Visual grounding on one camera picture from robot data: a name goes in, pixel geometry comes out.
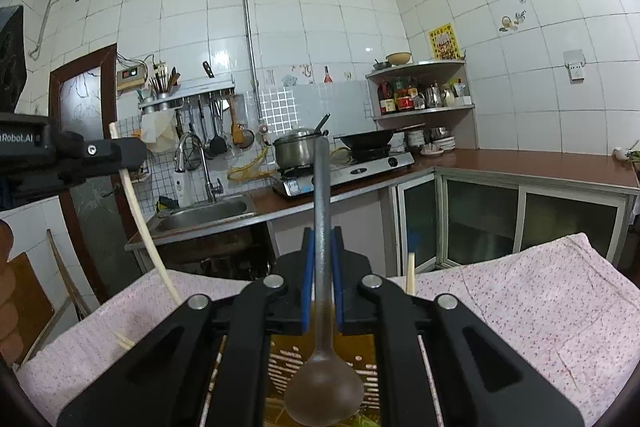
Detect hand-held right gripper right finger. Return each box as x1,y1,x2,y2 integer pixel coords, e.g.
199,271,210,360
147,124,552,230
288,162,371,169
330,227,586,427

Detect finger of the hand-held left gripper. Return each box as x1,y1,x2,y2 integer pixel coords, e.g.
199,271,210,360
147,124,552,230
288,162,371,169
56,131,149,188

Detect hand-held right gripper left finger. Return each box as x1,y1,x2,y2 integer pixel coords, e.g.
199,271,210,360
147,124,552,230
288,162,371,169
56,227,316,427

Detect grey metal spoon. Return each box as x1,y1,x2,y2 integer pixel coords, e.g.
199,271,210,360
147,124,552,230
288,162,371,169
283,137,365,427

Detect yellow slotted utensil holder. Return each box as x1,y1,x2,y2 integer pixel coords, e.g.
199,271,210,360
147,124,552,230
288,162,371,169
197,302,437,427

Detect curved pale chopstick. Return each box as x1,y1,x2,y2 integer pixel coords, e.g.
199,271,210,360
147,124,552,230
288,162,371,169
108,122,182,307

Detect steel cup of utensils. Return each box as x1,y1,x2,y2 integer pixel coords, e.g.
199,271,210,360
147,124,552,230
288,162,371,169
149,66,182,100

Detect person's left hand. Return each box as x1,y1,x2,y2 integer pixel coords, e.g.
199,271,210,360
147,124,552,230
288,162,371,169
0,222,24,360

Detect brown wooden door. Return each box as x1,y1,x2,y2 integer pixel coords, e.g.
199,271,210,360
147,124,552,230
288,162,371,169
49,44,132,304

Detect white hanging cloth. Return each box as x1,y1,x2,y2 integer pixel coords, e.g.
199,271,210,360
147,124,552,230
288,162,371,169
140,111,179,154

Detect beige electrical box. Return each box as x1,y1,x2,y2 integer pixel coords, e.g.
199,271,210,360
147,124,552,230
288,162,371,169
116,65,150,92

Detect steel faucet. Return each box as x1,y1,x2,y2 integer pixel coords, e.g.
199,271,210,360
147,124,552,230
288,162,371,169
174,132,224,204

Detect steel sink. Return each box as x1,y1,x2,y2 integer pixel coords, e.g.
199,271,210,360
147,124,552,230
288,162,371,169
145,198,259,241

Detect black hanging spatula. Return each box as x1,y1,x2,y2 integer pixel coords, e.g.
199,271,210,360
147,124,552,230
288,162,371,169
209,95,229,158

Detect steel gas stove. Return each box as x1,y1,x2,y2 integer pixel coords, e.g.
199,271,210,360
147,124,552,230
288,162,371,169
270,150,416,200

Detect steel cooking pot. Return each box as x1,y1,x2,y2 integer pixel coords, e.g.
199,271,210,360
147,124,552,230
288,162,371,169
272,128,331,171

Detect hanging skimmer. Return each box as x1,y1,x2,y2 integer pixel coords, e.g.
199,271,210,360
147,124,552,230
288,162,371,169
230,95,256,151

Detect black wok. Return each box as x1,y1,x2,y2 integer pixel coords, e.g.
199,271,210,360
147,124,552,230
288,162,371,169
339,124,427,151

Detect wooden board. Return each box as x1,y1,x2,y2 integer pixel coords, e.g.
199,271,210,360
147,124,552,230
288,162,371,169
9,251,57,366

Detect stack of white dishes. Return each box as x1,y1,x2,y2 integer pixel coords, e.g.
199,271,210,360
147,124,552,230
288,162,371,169
420,136,457,156

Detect glass door cabinet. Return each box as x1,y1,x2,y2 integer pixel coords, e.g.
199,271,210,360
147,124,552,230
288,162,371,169
389,167,637,277

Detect dark sauce bottle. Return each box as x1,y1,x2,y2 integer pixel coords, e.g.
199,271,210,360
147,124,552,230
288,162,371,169
378,79,398,116

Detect floral tablecloth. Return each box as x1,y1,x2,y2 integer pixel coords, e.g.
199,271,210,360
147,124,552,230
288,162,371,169
16,232,640,427

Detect brown kitchen counter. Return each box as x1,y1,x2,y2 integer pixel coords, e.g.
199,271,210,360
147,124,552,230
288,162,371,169
125,148,640,253

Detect steel pitcher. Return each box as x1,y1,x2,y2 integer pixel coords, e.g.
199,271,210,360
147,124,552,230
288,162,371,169
424,81,444,110

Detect steel utensil wall rack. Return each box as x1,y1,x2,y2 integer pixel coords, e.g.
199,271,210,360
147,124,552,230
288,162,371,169
138,76,236,113

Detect yellow hose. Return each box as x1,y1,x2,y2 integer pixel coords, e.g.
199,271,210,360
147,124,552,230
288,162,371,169
227,146,275,183

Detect steel wall pipe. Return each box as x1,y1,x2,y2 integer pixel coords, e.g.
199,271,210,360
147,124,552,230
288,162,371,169
29,0,262,134

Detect corner wall shelf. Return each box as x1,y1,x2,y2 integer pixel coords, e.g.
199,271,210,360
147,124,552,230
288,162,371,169
365,59,476,123

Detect yellow wall poster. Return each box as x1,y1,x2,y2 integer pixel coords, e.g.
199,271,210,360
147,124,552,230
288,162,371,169
427,23,459,62

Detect wall sticker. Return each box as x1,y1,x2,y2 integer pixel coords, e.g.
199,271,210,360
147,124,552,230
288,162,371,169
498,9,529,33

